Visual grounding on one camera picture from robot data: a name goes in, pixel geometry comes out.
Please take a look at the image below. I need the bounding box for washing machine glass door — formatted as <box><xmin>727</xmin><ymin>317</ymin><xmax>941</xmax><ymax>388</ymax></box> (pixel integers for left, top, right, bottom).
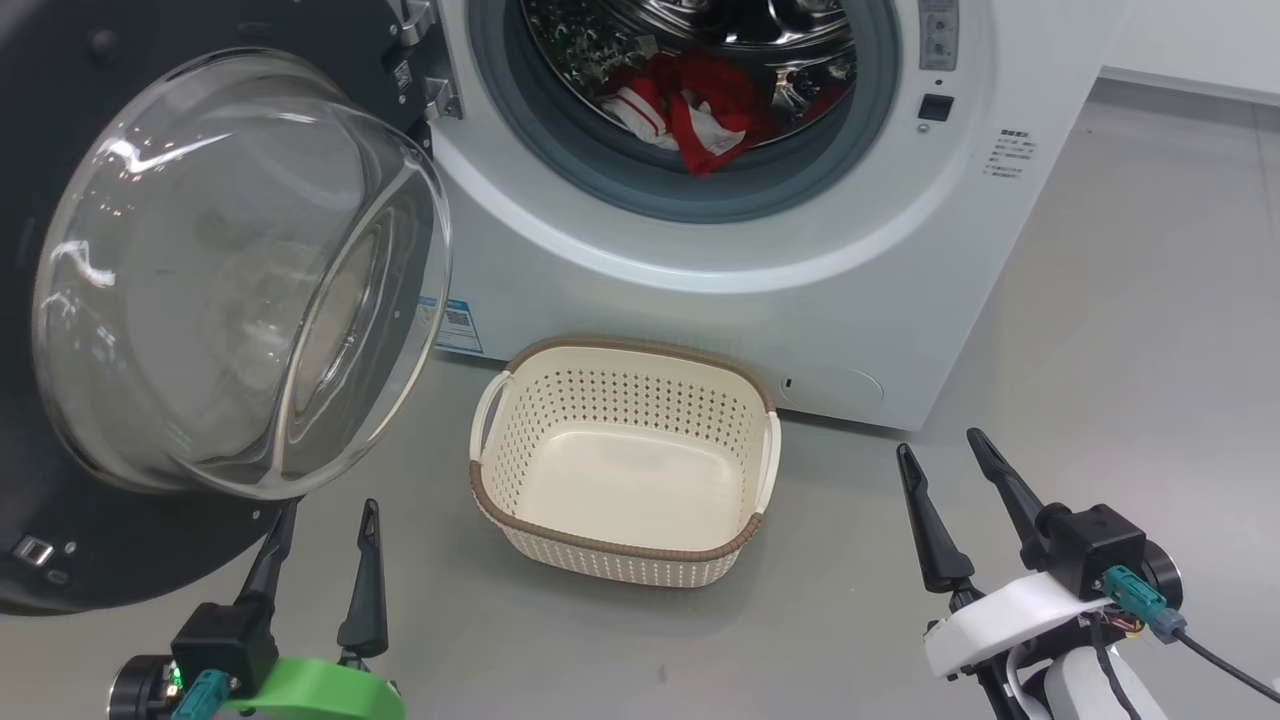
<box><xmin>0</xmin><ymin>0</ymin><xmax>456</xmax><ymax>616</ymax></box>

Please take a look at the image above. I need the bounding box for small printed text sticker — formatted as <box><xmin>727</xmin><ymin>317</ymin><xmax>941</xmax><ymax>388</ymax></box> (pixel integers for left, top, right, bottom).
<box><xmin>985</xmin><ymin>128</ymin><xmax>1039</xmax><ymax>182</ymax></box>

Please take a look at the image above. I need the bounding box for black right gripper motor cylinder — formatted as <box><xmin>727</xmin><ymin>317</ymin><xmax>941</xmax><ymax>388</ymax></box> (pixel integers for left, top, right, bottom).
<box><xmin>1140</xmin><ymin>540</ymin><xmax>1186</xmax><ymax>613</ymax></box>

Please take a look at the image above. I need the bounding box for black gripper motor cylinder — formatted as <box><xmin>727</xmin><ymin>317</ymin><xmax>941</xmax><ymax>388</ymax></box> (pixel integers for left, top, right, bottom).
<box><xmin>108</xmin><ymin>655</ymin><xmax>181</xmax><ymax>720</ymax></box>
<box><xmin>1140</xmin><ymin>540</ymin><xmax>1186</xmax><ymax>613</ymax></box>

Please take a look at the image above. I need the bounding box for blue energy label sticker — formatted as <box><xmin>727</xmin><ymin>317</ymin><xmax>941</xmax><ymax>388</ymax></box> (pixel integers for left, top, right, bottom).
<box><xmin>418</xmin><ymin>297</ymin><xmax>484</xmax><ymax>355</ymax></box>

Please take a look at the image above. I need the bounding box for cable with teal connector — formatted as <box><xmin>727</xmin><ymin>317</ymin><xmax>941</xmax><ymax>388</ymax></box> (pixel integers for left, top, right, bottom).
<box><xmin>170</xmin><ymin>668</ymin><xmax>234</xmax><ymax>720</ymax></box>
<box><xmin>1103</xmin><ymin>565</ymin><xmax>1280</xmax><ymax>704</ymax></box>

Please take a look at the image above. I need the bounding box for right cable with teal connector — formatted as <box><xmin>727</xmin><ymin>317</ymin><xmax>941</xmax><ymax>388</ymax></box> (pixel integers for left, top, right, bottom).
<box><xmin>1103</xmin><ymin>565</ymin><xmax>1280</xmax><ymax>704</ymax></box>

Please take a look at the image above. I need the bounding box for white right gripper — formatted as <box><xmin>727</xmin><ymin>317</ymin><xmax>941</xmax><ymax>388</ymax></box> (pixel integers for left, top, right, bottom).
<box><xmin>897</xmin><ymin>428</ymin><xmax>1113</xmax><ymax>683</ymax></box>

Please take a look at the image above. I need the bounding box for round grey filter access cover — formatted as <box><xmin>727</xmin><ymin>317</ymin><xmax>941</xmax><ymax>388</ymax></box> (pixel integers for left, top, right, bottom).
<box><xmin>778</xmin><ymin>365</ymin><xmax>886</xmax><ymax>409</ymax></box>

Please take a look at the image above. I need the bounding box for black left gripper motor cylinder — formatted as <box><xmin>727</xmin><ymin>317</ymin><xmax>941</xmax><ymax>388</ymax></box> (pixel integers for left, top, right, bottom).
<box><xmin>108</xmin><ymin>655</ymin><xmax>181</xmax><ymax>720</ymax></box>

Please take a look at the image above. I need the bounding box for left cable with teal connector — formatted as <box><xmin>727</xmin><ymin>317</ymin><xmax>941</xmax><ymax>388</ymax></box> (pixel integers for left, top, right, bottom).
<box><xmin>170</xmin><ymin>668</ymin><xmax>234</xmax><ymax>720</ymax></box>

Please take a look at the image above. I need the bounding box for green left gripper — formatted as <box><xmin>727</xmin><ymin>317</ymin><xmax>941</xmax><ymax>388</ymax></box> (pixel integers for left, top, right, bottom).
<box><xmin>225</xmin><ymin>498</ymin><xmax>406</xmax><ymax>720</ymax></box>

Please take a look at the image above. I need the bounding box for red and white garment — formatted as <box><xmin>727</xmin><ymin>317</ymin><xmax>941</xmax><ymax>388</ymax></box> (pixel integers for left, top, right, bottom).
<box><xmin>600</xmin><ymin>50</ymin><xmax>777</xmax><ymax>177</ymax></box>

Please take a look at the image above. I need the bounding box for metal washing machine door hinge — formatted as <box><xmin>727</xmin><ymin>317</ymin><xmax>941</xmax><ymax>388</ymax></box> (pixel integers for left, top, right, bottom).
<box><xmin>385</xmin><ymin>0</ymin><xmax>464</xmax><ymax>126</ymax></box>

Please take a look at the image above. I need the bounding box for cream laundry basket brown rim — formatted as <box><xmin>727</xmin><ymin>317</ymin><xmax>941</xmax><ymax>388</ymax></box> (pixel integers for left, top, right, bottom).
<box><xmin>468</xmin><ymin>336</ymin><xmax>783</xmax><ymax>589</ymax></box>

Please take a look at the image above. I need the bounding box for white front-load washing machine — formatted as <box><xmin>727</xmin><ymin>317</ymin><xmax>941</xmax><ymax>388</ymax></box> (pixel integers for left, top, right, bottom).
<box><xmin>410</xmin><ymin>0</ymin><xmax>1131</xmax><ymax>431</ymax></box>

